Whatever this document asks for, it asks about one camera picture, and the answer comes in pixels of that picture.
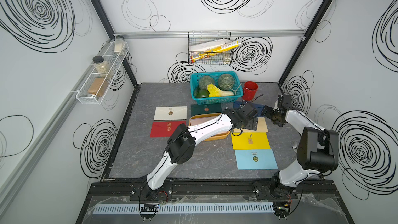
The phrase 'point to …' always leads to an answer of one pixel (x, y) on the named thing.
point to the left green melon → (204, 81)
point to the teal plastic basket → (195, 78)
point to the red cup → (250, 89)
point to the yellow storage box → (215, 136)
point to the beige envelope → (261, 127)
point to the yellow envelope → (249, 140)
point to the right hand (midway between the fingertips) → (268, 115)
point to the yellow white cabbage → (215, 92)
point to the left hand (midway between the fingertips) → (249, 123)
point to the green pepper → (202, 93)
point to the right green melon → (226, 82)
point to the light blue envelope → (255, 159)
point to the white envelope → (170, 113)
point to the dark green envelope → (198, 109)
